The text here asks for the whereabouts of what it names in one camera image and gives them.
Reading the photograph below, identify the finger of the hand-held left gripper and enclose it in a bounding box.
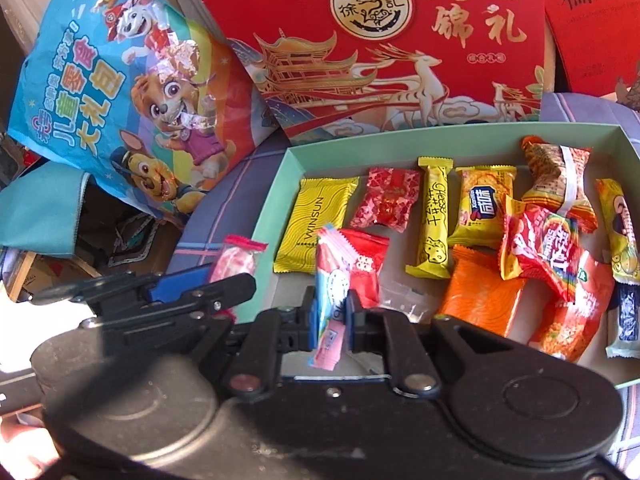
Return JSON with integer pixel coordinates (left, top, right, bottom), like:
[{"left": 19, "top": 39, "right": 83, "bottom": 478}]
[
  {"left": 31, "top": 265, "right": 212, "bottom": 307},
  {"left": 82, "top": 273, "right": 257, "bottom": 334}
]

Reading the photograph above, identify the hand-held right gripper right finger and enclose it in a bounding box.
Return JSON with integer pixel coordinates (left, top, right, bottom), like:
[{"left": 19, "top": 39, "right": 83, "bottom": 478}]
[{"left": 346, "top": 291, "right": 508, "bottom": 397}]

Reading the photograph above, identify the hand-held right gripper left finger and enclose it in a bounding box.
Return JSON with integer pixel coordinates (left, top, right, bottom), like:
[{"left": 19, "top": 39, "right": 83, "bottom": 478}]
[{"left": 219, "top": 286, "right": 322, "bottom": 402}]

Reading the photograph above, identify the pink and blue candy packet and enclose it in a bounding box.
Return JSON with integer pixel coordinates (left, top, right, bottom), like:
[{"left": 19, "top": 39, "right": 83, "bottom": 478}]
[{"left": 306, "top": 223, "right": 354, "bottom": 372}]

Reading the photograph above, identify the pink candy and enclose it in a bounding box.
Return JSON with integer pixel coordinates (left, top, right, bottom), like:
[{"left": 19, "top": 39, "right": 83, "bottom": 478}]
[{"left": 207, "top": 234, "right": 269, "bottom": 322}]

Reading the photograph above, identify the green cardboard box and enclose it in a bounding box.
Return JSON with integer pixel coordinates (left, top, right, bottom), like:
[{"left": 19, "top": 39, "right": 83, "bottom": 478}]
[{"left": 234, "top": 122, "right": 640, "bottom": 392}]

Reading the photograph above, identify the small clear wrapper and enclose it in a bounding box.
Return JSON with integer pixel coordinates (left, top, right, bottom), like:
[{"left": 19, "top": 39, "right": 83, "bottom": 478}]
[{"left": 379, "top": 280, "right": 437, "bottom": 324}]

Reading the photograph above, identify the red packet with white print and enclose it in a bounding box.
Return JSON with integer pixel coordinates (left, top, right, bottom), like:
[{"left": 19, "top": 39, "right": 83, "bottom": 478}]
[{"left": 340, "top": 228, "right": 391, "bottom": 310}]

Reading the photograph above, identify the yellow wavy-line snack packet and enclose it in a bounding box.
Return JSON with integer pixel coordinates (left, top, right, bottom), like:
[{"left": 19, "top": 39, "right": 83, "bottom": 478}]
[{"left": 273, "top": 177, "right": 360, "bottom": 275}]

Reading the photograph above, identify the orange wavy-line snack packet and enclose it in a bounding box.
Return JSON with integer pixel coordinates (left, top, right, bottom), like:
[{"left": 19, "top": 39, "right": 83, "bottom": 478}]
[{"left": 438, "top": 245, "right": 527, "bottom": 339}]

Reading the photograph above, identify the red patterned candy packet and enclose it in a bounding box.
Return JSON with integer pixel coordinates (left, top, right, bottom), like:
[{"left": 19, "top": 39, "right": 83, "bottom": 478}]
[{"left": 349, "top": 166, "right": 422, "bottom": 234}]

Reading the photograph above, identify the long yellow snack bar packet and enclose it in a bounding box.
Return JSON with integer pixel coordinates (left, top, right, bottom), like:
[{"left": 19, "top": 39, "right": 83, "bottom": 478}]
[{"left": 405, "top": 156, "right": 455, "bottom": 280}]

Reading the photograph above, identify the teal cloth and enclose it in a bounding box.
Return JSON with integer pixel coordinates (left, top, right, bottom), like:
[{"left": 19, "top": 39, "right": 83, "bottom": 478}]
[{"left": 0, "top": 160, "right": 94, "bottom": 262}]

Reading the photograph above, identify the brown cardboard box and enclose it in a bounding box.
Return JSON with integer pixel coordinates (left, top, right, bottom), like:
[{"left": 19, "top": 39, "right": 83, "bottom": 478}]
[{"left": 0, "top": 249, "right": 39, "bottom": 304}]

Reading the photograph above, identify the yellow square biscuit packet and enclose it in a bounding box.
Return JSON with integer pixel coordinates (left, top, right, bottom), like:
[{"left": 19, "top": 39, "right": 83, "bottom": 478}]
[{"left": 447, "top": 165, "right": 519, "bottom": 250}]

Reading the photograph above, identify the cartoon puppy snack bag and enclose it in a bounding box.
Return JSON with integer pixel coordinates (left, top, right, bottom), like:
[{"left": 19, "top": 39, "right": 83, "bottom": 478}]
[{"left": 7, "top": 0, "right": 279, "bottom": 232}]

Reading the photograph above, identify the red rainbow snack packet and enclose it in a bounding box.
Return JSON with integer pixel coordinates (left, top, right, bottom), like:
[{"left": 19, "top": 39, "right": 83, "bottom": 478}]
[{"left": 498, "top": 195, "right": 584, "bottom": 304}]

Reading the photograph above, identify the orange-red clear snack packet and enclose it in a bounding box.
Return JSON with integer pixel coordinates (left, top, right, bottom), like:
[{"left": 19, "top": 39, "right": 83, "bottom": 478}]
[{"left": 520, "top": 135, "right": 599, "bottom": 234}]

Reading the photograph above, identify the red gift bag with deer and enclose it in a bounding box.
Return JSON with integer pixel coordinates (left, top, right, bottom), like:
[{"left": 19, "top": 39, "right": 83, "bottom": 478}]
[{"left": 202, "top": 0, "right": 547, "bottom": 147}]

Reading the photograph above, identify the dark blue and white packet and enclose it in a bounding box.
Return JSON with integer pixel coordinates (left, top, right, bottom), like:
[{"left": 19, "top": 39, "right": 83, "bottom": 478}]
[{"left": 605, "top": 282, "right": 640, "bottom": 360}]

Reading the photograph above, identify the yellow cartoon snack packet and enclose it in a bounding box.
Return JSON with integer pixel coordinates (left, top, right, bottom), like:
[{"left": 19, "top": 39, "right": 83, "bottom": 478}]
[{"left": 595, "top": 178, "right": 640, "bottom": 285}]

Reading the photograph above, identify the dark red gift bag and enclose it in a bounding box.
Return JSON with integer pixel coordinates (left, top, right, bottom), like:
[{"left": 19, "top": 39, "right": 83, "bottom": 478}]
[{"left": 542, "top": 0, "right": 640, "bottom": 107}]

